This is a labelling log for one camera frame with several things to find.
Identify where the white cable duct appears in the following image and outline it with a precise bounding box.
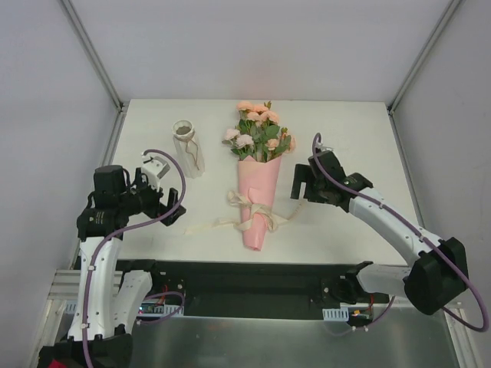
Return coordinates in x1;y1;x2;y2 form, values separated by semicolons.
322;307;350;322
64;301;184;318

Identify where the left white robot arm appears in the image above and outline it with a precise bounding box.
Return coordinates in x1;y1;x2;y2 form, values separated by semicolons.
38;157;186;367

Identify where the left white cable duct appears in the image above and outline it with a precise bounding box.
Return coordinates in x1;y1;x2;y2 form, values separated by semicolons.
64;301;184;318

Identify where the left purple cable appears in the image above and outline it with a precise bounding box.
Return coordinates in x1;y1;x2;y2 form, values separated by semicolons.
82;148;189;368

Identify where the aluminium front rail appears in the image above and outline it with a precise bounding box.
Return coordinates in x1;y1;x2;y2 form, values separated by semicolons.
48;270;123;300

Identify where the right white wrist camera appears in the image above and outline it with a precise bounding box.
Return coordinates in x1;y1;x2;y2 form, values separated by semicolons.
315;142;334;153

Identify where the white ribbed ceramic vase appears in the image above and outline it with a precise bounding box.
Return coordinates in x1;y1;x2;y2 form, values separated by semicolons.
172;120;205;179

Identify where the aluminium frame post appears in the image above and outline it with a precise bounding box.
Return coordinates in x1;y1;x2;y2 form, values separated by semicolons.
59;0;130;113
386;0;464;114

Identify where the right white cable duct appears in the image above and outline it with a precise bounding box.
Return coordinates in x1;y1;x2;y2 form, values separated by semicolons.
322;307;350;322

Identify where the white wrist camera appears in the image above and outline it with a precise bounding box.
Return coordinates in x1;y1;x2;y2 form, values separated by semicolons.
315;142;334;153
140;153;170;192

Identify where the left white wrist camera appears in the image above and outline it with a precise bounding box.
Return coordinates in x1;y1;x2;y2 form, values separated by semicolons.
140;153;170;192

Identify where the left aluminium frame post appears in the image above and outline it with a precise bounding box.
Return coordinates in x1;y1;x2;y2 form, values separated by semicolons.
59;0;130;113

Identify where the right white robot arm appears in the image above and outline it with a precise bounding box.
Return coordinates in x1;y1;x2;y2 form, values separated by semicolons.
291;151;468;315

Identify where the cream printed ribbon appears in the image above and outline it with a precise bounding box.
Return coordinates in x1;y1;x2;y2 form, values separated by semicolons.
184;189;304;236

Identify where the right aluminium frame post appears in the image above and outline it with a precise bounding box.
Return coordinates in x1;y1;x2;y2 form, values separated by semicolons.
386;0;464;114

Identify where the red black object corner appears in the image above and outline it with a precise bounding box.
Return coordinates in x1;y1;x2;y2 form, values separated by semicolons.
36;346;80;368

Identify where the pink flower bunch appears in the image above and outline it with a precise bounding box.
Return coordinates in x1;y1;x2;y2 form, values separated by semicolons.
222;101;296;163

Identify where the pink wrapping paper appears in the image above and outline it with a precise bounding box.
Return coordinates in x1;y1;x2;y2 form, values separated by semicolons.
238;156;282;251

